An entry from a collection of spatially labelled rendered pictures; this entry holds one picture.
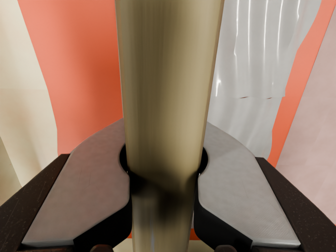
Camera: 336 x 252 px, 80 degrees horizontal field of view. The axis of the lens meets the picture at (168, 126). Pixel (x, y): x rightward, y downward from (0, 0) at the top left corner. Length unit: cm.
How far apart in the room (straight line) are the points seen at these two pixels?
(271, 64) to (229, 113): 5
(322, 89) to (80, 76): 20
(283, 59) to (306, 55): 2
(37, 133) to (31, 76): 5
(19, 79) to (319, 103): 26
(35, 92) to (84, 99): 4
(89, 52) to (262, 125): 16
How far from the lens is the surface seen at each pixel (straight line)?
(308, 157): 25
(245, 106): 19
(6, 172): 26
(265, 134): 21
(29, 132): 23
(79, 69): 18
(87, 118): 20
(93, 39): 17
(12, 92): 22
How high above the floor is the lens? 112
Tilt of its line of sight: 61 degrees down
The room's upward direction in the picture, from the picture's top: 178 degrees clockwise
